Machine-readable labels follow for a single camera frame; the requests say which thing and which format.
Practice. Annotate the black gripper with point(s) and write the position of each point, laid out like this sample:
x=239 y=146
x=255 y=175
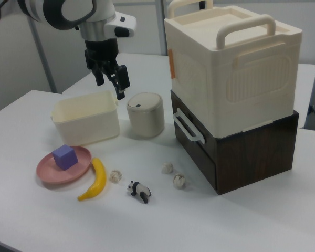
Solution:
x=101 y=52

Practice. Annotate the purple cube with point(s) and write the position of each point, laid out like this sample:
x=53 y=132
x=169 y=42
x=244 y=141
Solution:
x=65 y=157

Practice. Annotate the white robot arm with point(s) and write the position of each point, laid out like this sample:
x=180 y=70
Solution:
x=68 y=10

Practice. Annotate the pink plate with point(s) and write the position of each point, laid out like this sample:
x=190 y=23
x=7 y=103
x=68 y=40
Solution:
x=50 y=172

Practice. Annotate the open cream plastic bin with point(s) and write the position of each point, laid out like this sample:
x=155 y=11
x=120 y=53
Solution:
x=86 y=126

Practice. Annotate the small cream trash can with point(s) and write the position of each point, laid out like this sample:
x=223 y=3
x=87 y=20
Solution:
x=147 y=118

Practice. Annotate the yellow toy banana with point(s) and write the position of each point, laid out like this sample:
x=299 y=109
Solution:
x=99 y=178

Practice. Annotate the toy panda figure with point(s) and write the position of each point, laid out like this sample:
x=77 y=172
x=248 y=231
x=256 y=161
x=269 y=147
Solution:
x=139 y=190

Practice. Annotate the dark brown drawer cabinet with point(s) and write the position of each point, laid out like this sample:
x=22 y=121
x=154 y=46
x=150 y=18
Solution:
x=246 y=162

